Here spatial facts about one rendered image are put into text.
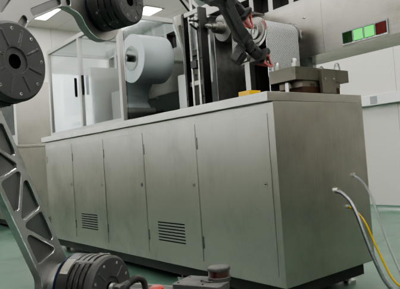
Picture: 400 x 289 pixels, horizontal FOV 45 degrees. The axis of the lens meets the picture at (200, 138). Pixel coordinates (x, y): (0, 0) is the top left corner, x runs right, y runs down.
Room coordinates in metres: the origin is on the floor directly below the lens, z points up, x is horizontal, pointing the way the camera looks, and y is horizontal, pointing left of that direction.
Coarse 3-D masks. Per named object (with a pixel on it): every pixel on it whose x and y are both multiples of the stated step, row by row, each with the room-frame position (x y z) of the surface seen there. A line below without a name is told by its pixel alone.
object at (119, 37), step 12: (72, 36) 3.53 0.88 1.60; (120, 36) 3.01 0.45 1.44; (120, 48) 3.01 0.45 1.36; (48, 60) 3.91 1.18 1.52; (120, 60) 3.00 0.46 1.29; (48, 72) 3.92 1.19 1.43; (120, 72) 3.00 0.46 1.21; (48, 84) 3.93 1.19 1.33; (84, 84) 3.42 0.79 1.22; (120, 84) 3.01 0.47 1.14; (120, 96) 3.02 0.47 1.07; (84, 120) 3.46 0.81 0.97; (120, 120) 3.03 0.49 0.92; (60, 132) 3.78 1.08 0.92
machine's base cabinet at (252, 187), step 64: (128, 128) 2.90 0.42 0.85; (192, 128) 2.40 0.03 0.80; (256, 128) 2.06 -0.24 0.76; (320, 128) 2.16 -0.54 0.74; (64, 192) 3.68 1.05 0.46; (128, 192) 2.93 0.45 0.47; (192, 192) 2.43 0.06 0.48; (256, 192) 2.08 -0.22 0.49; (320, 192) 2.14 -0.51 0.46; (128, 256) 3.05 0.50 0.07; (192, 256) 2.46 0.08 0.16; (256, 256) 2.10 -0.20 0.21; (320, 256) 2.12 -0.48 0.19
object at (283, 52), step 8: (272, 40) 2.37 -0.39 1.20; (272, 48) 2.37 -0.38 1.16; (280, 48) 2.40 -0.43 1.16; (288, 48) 2.44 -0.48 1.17; (296, 48) 2.48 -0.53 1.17; (272, 56) 2.36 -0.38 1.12; (280, 56) 2.40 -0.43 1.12; (288, 56) 2.44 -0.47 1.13; (296, 56) 2.48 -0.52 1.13; (280, 64) 2.40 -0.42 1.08; (288, 64) 2.43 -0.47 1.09
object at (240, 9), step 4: (240, 4) 2.27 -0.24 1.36; (236, 8) 2.26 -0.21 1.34; (240, 8) 2.27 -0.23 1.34; (244, 8) 2.29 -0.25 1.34; (248, 8) 2.29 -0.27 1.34; (240, 12) 2.28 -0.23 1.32; (244, 12) 2.29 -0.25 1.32; (248, 12) 2.27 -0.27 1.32; (240, 16) 2.29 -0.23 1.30; (244, 16) 2.27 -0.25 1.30
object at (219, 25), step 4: (216, 24) 2.54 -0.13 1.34; (220, 24) 2.54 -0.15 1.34; (224, 24) 2.56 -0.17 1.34; (216, 28) 2.54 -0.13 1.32; (220, 28) 2.54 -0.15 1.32; (224, 28) 2.56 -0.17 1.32; (212, 32) 2.57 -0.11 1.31; (216, 32) 2.55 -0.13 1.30; (220, 32) 2.56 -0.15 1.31; (224, 32) 2.58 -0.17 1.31
